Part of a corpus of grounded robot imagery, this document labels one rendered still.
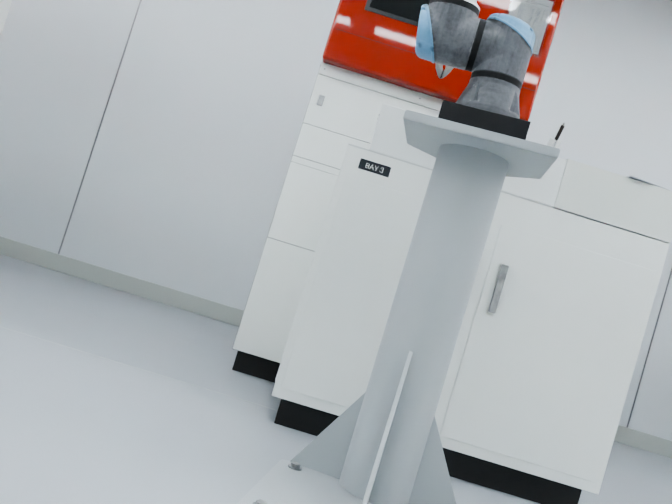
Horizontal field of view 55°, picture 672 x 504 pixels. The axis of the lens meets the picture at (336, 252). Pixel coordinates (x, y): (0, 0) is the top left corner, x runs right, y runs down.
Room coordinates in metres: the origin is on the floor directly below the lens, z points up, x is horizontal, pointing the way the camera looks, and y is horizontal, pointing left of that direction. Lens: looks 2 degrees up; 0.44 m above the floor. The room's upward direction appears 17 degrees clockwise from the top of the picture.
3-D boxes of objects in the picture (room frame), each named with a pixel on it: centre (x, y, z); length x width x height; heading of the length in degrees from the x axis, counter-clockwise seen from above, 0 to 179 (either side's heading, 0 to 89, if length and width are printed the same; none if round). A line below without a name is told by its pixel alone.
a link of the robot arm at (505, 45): (1.44, -0.23, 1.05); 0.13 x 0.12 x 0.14; 84
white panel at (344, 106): (2.45, -0.14, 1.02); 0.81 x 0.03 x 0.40; 91
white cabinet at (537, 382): (2.13, -0.42, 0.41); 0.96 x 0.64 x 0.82; 91
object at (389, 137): (1.87, -0.28, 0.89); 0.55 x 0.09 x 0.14; 91
